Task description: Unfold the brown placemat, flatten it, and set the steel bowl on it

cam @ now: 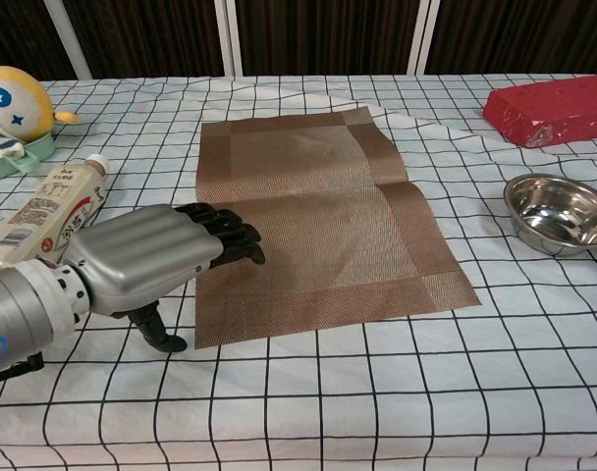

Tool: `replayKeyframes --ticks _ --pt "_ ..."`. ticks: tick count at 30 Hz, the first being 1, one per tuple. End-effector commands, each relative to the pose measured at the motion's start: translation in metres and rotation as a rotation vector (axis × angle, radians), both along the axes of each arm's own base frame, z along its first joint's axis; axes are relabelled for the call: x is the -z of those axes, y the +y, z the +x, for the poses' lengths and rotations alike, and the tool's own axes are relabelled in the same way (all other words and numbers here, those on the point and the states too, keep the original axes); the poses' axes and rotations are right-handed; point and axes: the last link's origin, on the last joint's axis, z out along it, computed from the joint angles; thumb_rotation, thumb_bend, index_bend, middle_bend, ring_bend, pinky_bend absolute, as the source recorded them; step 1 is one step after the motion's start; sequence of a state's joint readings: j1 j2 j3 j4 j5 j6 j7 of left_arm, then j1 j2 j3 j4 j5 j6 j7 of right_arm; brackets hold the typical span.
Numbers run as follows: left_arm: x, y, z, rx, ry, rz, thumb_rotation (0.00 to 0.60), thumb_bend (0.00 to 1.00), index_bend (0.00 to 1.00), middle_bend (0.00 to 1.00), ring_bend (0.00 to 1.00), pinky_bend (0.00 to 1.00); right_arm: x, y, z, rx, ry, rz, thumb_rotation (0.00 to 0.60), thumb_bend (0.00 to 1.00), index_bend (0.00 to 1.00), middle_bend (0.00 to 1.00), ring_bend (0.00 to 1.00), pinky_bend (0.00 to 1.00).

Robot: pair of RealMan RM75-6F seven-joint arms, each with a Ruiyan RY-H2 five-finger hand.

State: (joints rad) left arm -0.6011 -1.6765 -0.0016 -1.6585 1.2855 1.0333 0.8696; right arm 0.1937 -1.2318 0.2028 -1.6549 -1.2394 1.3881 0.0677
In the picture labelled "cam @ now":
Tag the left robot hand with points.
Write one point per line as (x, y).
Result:
(146, 255)

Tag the brown woven placemat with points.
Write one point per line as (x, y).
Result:
(328, 221)

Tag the stainless steel bowl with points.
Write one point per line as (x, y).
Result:
(559, 216)

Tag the milk tea bottle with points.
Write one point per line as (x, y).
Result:
(48, 206)

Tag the green plastic container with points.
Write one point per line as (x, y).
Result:
(38, 152)

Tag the yellow plush toy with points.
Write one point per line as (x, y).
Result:
(18, 103)

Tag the dark slatted partition panel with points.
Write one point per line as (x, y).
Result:
(18, 34)
(524, 34)
(328, 34)
(146, 34)

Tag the white checkered tablecloth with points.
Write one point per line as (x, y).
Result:
(298, 432)

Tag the red brick with white chips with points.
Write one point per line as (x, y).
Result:
(549, 108)

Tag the white partition post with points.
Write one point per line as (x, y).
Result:
(422, 34)
(68, 39)
(228, 34)

